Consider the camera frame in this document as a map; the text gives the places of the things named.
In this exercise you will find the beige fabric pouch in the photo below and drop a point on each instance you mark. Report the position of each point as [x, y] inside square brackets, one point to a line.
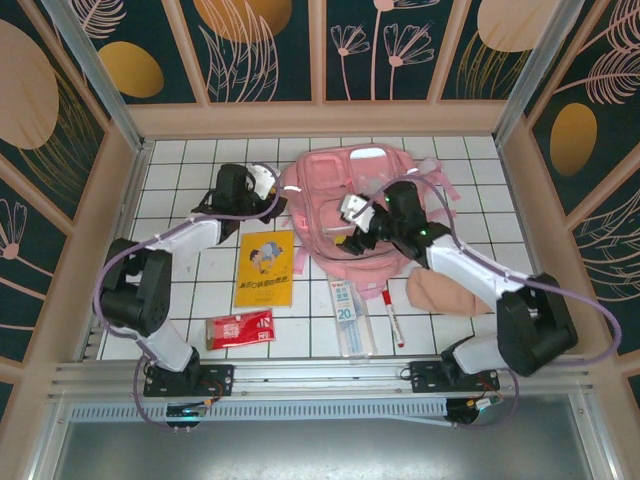
[440, 292]

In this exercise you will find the yellow picture book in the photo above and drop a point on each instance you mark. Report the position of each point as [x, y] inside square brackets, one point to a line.
[262, 270]

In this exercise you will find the pink school backpack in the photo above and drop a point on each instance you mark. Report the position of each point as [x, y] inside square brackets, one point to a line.
[320, 175]

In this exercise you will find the red and white marker pen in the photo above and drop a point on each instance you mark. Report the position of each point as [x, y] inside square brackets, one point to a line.
[395, 320]

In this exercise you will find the ruler set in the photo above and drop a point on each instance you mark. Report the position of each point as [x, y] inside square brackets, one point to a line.
[350, 320]

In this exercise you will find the red tissue packet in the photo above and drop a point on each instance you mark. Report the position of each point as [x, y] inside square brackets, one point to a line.
[240, 330]

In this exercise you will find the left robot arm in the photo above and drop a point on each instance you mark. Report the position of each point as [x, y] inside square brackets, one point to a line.
[190, 237]

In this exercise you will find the small circuit board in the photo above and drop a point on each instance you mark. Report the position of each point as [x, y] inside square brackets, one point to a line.
[187, 411]
[485, 404]

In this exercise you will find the grey metal sheet panel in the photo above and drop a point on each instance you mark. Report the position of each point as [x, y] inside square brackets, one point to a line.
[320, 455]

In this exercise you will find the aluminium side rail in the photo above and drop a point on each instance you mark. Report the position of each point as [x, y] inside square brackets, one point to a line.
[517, 200]
[129, 200]

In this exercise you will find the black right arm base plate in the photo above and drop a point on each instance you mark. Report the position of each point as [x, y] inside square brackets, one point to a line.
[425, 377]

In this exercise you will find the aluminium mounting rail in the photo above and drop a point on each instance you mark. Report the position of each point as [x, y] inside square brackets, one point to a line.
[320, 380]

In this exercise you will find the aluminium frame post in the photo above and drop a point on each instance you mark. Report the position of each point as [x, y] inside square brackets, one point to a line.
[97, 75]
[539, 75]

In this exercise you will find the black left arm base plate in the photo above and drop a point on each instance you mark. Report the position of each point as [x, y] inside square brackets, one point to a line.
[220, 380]

